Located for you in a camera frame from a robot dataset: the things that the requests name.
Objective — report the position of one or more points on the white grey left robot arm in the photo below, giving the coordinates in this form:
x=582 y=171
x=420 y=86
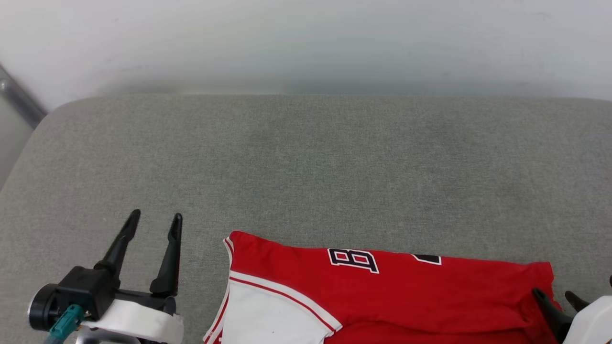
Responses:
x=40 y=308

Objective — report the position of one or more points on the grey fabric sofa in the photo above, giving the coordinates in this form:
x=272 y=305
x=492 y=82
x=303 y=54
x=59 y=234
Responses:
x=306 y=162

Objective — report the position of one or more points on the red and white jersey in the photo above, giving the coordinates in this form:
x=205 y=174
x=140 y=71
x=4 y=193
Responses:
x=406 y=296

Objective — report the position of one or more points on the grey metal rail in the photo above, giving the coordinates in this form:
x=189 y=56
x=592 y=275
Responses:
x=21 y=98

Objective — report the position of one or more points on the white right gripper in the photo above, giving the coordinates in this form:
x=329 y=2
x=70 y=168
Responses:
x=593 y=325

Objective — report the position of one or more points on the teal left camera connector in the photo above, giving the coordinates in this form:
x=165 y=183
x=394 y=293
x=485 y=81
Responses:
x=67 y=321

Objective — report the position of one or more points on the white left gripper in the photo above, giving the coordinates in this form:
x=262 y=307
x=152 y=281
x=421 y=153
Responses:
x=138 y=320

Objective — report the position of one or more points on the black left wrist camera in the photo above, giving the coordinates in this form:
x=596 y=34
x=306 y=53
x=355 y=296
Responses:
x=88 y=289

